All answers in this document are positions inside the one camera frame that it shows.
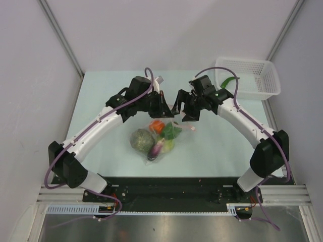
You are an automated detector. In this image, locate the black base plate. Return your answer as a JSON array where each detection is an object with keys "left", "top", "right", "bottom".
[{"left": 51, "top": 176, "right": 295, "bottom": 214}]

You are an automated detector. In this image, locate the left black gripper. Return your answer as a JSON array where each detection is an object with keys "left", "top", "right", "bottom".
[{"left": 136, "top": 90, "right": 174, "bottom": 118}]

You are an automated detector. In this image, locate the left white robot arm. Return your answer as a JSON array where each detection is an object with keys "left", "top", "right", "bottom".
[{"left": 48, "top": 76, "right": 173, "bottom": 202}]

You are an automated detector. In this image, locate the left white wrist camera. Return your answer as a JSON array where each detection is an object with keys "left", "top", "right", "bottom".
[{"left": 153, "top": 76, "right": 164, "bottom": 93}]

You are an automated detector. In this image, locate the orange fake pumpkin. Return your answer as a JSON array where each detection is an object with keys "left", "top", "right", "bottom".
[{"left": 149, "top": 120, "right": 166, "bottom": 134}]

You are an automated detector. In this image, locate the clear zip top bag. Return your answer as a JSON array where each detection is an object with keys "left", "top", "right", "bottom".
[{"left": 129, "top": 111, "right": 196, "bottom": 165}]

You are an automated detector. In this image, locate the green fake bell pepper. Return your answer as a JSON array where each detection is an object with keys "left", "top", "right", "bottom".
[{"left": 160, "top": 122, "right": 182, "bottom": 140}]

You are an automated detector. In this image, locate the white slotted cable duct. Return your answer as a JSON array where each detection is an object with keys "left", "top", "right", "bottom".
[{"left": 46, "top": 203, "right": 253, "bottom": 216}]

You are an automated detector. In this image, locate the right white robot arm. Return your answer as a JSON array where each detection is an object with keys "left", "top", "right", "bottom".
[{"left": 172, "top": 75, "right": 289, "bottom": 202}]

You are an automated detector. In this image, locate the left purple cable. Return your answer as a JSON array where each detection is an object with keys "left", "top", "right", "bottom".
[{"left": 44, "top": 67, "right": 155, "bottom": 189}]

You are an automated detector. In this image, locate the pale green fake cabbage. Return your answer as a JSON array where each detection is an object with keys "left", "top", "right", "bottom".
[{"left": 160, "top": 138, "right": 175, "bottom": 154}]

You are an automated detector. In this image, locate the green fake chili pepper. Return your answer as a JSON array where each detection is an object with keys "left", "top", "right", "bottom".
[{"left": 220, "top": 77, "right": 236, "bottom": 88}]

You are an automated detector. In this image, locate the white plastic basket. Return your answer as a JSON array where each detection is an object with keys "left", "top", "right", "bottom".
[{"left": 216, "top": 57, "right": 281, "bottom": 100}]

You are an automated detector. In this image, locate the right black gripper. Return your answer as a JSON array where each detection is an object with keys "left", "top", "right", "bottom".
[{"left": 172, "top": 89, "right": 204, "bottom": 122}]

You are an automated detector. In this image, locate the green netted fake melon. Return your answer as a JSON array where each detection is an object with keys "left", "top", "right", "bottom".
[{"left": 130, "top": 129, "right": 155, "bottom": 154}]

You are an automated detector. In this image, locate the aluminium frame rail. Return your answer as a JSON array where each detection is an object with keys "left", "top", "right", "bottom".
[{"left": 35, "top": 183, "right": 88, "bottom": 205}]

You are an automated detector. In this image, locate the purple fake eggplant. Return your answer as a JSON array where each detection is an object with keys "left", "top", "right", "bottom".
[{"left": 147, "top": 139, "right": 163, "bottom": 161}]

